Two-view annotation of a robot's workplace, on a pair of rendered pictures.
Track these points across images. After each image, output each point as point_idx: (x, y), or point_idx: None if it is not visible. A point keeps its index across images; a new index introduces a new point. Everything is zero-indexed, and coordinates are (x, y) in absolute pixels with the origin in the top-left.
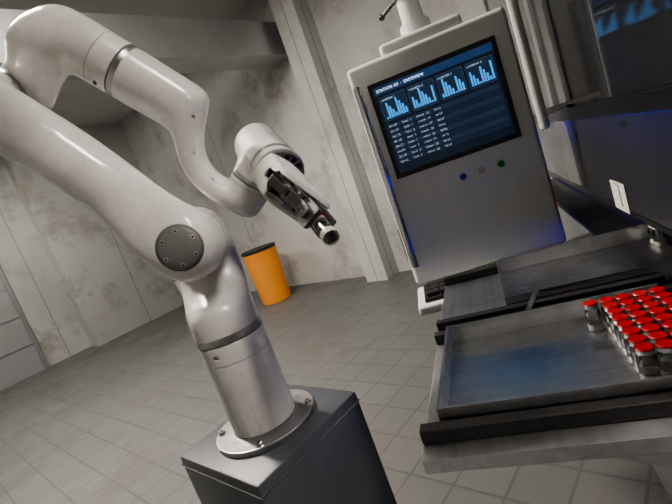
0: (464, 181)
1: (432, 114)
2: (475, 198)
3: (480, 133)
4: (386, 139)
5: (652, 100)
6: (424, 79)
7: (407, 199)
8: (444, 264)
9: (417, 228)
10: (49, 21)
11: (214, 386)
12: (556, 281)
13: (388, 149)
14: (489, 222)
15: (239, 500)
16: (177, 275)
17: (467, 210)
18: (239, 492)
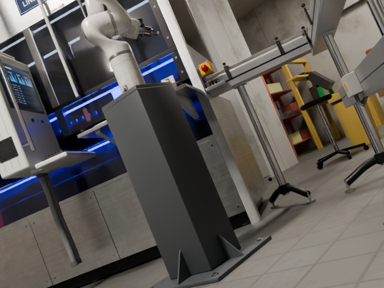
0: (33, 122)
1: (17, 87)
2: (38, 132)
3: (34, 105)
4: (3, 86)
5: (146, 62)
6: (12, 71)
7: (16, 119)
8: (36, 159)
9: (23, 136)
10: None
11: (132, 67)
12: None
13: (5, 91)
14: (45, 145)
15: (164, 91)
16: (130, 23)
17: (37, 136)
18: (164, 87)
